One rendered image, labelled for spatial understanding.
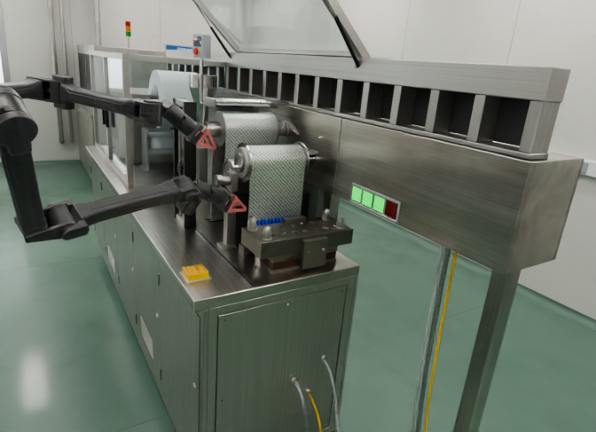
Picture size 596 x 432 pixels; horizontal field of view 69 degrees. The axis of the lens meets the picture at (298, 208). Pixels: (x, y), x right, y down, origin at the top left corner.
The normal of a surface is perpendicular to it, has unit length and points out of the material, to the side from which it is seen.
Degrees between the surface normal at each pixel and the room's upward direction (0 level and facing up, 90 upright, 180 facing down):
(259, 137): 92
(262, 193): 90
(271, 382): 90
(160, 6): 90
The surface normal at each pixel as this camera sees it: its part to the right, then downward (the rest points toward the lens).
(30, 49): 0.52, 0.30
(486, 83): -0.85, 0.10
